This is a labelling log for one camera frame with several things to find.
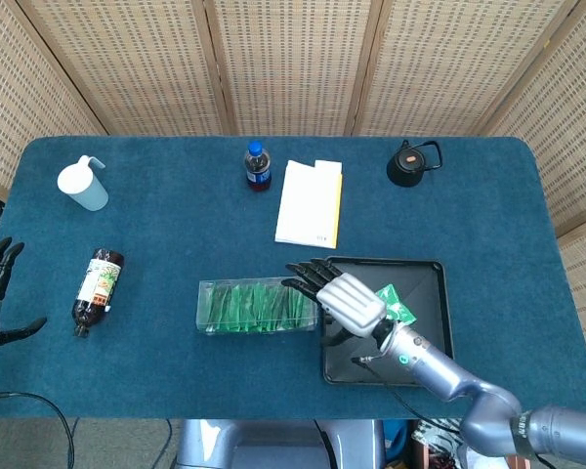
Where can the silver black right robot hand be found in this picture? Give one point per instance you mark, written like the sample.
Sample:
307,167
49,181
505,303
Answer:
351,300

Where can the clear box of green packets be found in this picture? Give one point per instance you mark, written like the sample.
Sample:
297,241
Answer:
202,288

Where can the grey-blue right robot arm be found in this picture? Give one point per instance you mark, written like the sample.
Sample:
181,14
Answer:
430,364

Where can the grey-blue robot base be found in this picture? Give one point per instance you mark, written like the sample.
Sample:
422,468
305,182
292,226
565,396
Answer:
273,449

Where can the green packet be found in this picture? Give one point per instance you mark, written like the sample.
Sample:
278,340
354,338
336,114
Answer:
400,308

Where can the black rectangular tray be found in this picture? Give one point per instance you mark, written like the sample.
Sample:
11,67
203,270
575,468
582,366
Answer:
420,342

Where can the white booklet with yellow edge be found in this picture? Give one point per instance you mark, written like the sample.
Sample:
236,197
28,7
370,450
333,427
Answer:
307,205

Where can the brown bottle with printed label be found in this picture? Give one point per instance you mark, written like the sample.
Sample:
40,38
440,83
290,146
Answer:
97,288

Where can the black teapot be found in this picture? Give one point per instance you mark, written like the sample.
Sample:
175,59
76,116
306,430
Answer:
404,171

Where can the white plastic spout cup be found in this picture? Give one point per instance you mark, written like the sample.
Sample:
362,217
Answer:
85,188

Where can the cola bottle with blue cap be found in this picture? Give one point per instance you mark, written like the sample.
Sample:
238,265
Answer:
257,171

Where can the blue table cloth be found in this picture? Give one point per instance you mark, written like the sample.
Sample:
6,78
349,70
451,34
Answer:
176,220

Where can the woven wicker folding screen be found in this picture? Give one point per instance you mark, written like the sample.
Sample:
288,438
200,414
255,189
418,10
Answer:
293,63

